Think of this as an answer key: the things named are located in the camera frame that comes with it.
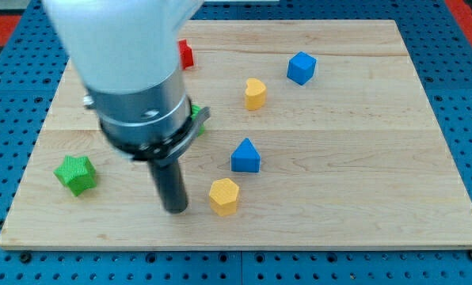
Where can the wooden board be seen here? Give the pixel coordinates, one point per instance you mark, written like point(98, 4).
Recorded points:
point(352, 160)

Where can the green block behind arm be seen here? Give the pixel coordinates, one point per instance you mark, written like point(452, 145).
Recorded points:
point(195, 110)

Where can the red block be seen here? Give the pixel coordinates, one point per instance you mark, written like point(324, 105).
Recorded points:
point(186, 54)

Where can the blue cube block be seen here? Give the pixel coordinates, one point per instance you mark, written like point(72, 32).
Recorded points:
point(301, 68)

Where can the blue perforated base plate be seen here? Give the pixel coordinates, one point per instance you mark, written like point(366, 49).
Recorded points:
point(32, 62)

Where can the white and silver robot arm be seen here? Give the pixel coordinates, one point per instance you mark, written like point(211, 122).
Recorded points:
point(127, 56)

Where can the yellow hexagon block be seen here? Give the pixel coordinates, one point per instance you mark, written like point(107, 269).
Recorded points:
point(223, 196)

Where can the yellow heart block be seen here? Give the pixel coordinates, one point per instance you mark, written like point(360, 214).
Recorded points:
point(255, 94)

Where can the green star block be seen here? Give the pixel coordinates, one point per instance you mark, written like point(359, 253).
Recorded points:
point(77, 174)

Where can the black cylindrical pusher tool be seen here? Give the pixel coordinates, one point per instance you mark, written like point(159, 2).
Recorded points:
point(170, 185)

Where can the blue triangle block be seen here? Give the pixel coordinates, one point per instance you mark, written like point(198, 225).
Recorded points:
point(245, 158)

